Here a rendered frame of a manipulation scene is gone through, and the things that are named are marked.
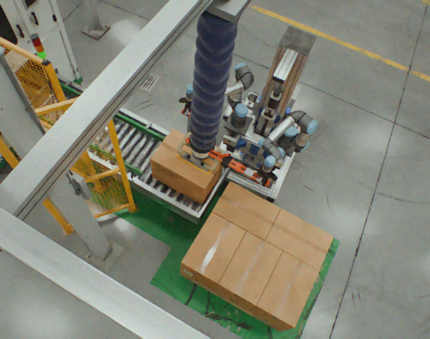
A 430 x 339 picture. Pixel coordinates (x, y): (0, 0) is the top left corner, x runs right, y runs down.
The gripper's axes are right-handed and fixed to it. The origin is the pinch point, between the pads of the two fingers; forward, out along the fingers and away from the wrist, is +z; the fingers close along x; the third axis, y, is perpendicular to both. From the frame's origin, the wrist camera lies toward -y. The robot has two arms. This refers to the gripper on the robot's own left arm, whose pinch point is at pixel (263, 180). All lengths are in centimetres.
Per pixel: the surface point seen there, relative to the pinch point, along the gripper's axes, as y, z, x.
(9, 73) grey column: 106, -161, 99
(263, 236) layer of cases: -26, 72, 17
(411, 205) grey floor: -170, 128, -139
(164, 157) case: 92, 33, 14
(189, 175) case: 62, 33, 17
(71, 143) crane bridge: 52, -179, 116
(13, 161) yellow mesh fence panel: 157, -39, 108
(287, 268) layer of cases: -60, 72, 32
